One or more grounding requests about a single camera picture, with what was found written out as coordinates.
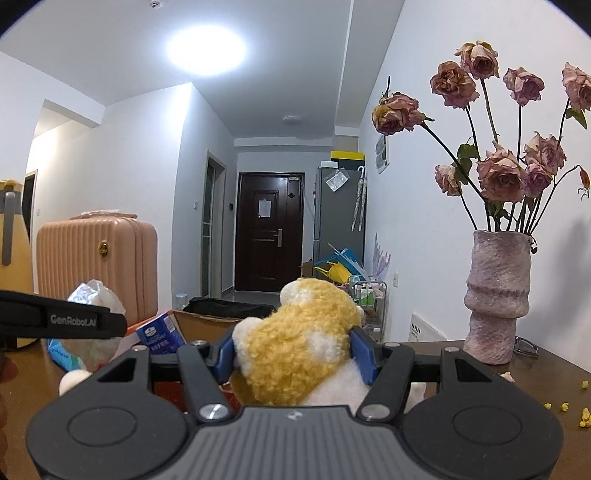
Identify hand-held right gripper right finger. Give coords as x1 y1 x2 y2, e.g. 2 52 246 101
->
349 325 498 424

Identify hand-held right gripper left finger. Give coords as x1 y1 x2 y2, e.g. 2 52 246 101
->
95 325 237 424

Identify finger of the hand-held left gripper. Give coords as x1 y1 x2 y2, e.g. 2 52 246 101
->
0 290 114 317

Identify cardboard box with pumpkin print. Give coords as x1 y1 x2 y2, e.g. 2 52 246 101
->
124 309 279 414

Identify plush doll with yellow hair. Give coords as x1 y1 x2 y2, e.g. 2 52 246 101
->
230 277 428 408

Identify blue tissue pack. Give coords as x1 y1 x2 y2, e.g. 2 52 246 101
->
47 338 89 373

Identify yellow thermos jug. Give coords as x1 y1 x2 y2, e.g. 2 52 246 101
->
0 180 36 348

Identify black bag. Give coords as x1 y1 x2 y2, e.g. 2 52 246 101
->
183 298 277 319

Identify pink ribbed suitcase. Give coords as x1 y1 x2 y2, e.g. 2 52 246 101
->
36 211 159 326

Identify trolley with bottles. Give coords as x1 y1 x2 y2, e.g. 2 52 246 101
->
348 275 388 343

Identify cream plush ball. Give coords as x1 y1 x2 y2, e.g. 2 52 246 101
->
59 369 95 397

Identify small blue carton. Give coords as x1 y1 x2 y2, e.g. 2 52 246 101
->
135 311 188 357

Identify yellow watering can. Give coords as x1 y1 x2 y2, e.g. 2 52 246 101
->
314 261 352 285

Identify blue bag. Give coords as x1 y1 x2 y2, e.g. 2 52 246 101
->
328 247 370 280

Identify dark wooden door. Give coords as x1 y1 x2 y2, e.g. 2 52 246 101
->
236 172 306 293

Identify grey framed glass door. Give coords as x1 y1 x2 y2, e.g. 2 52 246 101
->
202 151 227 299

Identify grey refrigerator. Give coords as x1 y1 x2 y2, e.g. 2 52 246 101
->
314 165 368 278

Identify pink textured vase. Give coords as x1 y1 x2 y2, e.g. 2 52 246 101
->
463 230 533 366

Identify white hanging umbrella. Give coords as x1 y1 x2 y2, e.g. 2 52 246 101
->
352 166 368 232

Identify black eyeglasses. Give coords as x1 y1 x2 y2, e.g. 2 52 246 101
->
513 336 540 359

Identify clear plastic bag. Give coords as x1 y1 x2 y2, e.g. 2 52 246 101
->
325 168 351 190

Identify yellow and black box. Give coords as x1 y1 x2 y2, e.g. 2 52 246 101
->
331 150 366 168

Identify bunch of dried roses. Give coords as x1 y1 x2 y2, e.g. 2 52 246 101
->
372 41 591 234

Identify scattered yellow petal bits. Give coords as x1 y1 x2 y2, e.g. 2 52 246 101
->
542 378 591 428

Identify bright ceiling light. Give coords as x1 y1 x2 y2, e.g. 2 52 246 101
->
165 24 249 80

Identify purple wall decoration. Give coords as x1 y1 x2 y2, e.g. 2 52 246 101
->
373 233 393 280

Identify wall picture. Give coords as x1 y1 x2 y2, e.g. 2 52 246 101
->
374 134 391 175

